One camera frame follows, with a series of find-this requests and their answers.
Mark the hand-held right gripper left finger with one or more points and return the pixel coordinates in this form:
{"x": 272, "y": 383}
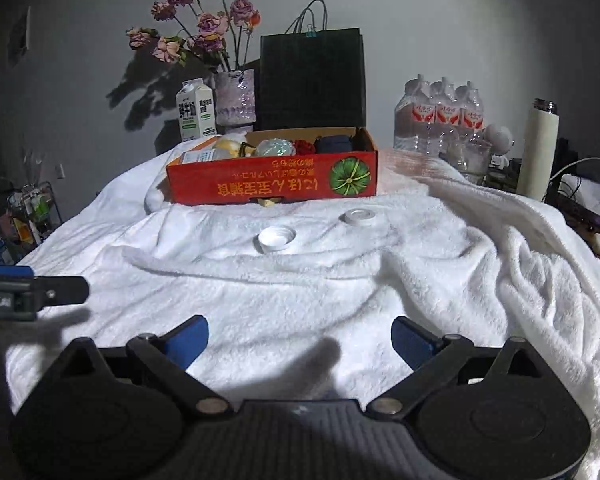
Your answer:
{"x": 187, "y": 341}

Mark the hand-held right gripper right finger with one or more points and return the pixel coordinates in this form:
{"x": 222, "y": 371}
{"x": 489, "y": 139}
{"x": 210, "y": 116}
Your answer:
{"x": 414, "y": 341}

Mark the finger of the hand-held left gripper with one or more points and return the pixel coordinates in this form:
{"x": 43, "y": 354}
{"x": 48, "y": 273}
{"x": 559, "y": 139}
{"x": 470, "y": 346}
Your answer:
{"x": 55, "y": 290}

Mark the red cardboard box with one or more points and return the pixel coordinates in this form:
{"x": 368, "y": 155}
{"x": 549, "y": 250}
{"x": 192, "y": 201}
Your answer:
{"x": 280, "y": 180}

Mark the metal storage rack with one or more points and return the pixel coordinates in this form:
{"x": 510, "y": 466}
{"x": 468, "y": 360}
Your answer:
{"x": 35, "y": 210}

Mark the white fleece blanket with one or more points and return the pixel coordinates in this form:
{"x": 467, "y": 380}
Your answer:
{"x": 305, "y": 285}

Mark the white open jar lid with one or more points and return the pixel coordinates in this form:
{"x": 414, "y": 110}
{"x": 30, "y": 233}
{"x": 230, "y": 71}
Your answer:
{"x": 276, "y": 239}

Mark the white flat jar lid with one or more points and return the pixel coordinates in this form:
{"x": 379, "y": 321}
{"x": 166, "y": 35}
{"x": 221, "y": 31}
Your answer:
{"x": 359, "y": 216}

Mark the orange carton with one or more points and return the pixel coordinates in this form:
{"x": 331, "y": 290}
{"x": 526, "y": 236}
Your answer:
{"x": 199, "y": 156}

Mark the clear glass cup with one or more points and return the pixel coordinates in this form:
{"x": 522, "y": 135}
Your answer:
{"x": 472, "y": 162}

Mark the yellow plush toy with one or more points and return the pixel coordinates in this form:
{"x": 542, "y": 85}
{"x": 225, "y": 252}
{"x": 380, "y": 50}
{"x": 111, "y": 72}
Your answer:
{"x": 232, "y": 149}

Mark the pale green clear pouch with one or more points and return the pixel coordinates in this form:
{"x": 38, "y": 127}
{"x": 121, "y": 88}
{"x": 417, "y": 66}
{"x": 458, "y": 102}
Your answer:
{"x": 275, "y": 148}

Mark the navy blue pouch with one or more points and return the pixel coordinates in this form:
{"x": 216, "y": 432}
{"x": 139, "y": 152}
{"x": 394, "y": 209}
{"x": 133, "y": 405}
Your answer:
{"x": 334, "y": 143}

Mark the white round lamp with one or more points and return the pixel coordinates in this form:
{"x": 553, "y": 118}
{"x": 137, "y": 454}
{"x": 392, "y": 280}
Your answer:
{"x": 497, "y": 137}

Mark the cream thermos bottle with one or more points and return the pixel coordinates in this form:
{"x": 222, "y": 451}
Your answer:
{"x": 535, "y": 155}

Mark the red fabric flower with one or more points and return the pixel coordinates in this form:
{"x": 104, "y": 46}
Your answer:
{"x": 304, "y": 147}

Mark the white milk carton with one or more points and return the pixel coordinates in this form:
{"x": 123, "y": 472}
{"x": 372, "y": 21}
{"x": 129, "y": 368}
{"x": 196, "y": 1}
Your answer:
{"x": 195, "y": 115}

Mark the shrink-wrapped water bottle pack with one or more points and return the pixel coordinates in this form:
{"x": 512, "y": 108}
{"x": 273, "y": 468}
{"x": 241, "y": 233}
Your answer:
{"x": 437, "y": 117}

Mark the pale purple ribbed vase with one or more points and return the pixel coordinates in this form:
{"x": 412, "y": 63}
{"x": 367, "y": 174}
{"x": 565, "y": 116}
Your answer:
{"x": 235, "y": 100}

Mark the black paper bag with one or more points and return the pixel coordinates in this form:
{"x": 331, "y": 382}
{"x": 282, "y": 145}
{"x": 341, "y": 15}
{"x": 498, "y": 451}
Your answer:
{"x": 310, "y": 80}

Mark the pink artificial flowers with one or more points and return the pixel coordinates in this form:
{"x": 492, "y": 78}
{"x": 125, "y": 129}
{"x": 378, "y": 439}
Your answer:
{"x": 212, "y": 25}

